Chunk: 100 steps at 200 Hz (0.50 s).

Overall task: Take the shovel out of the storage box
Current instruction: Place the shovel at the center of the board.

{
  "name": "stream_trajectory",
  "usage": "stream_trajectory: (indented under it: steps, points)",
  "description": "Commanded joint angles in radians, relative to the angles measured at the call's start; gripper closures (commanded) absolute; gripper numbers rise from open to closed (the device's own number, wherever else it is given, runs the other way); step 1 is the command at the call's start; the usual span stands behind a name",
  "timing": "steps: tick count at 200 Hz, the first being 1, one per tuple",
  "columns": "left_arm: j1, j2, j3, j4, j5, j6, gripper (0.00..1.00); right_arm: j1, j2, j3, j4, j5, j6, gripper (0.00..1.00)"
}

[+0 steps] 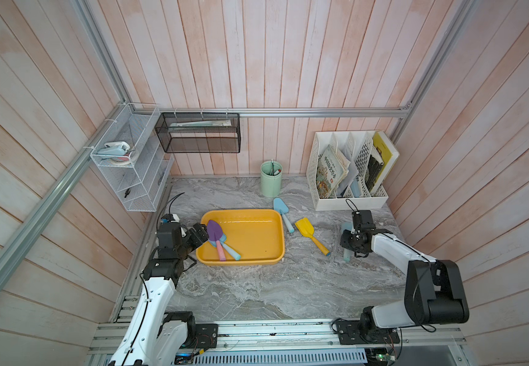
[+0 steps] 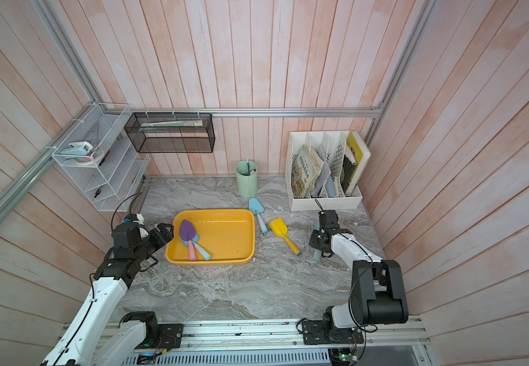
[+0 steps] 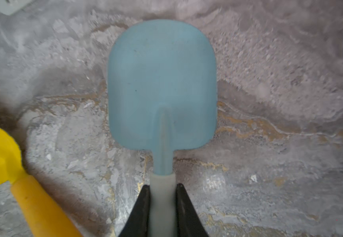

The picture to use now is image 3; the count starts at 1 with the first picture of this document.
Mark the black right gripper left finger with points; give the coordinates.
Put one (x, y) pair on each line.
(137, 223)

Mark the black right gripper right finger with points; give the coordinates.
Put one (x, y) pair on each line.
(188, 222)

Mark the light blue toy shovel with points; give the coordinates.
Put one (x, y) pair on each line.
(162, 89)

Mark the yellow toy shovel orange handle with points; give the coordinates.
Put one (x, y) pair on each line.
(43, 215)

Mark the white file organizer rack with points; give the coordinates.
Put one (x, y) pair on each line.
(9, 7)

